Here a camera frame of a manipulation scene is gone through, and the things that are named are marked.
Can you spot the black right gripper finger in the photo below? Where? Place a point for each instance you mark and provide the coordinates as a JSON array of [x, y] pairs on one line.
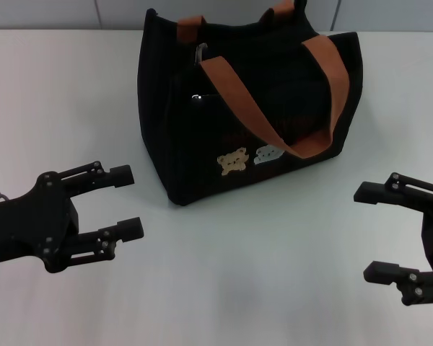
[[371, 192], [382, 274]]

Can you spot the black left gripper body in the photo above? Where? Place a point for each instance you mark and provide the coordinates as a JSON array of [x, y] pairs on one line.
[[32, 223]]

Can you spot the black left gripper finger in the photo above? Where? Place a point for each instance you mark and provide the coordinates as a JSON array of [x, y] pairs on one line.
[[119, 176], [130, 230]]

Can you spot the silver zipper pull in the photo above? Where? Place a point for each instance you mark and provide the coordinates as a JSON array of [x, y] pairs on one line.
[[200, 50]]

